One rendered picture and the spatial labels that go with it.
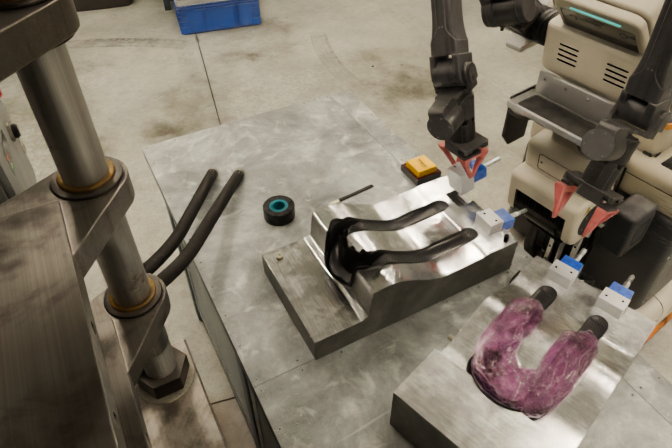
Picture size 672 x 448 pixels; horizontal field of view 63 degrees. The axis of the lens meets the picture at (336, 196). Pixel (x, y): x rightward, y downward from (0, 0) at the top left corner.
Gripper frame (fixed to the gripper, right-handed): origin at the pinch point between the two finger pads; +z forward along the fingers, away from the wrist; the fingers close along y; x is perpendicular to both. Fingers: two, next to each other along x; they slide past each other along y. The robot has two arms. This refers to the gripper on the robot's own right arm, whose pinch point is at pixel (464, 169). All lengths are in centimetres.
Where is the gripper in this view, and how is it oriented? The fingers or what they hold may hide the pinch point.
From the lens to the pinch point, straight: 129.2
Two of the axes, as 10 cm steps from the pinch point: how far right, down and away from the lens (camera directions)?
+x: 8.6, -4.2, 2.7
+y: 4.7, 4.8, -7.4
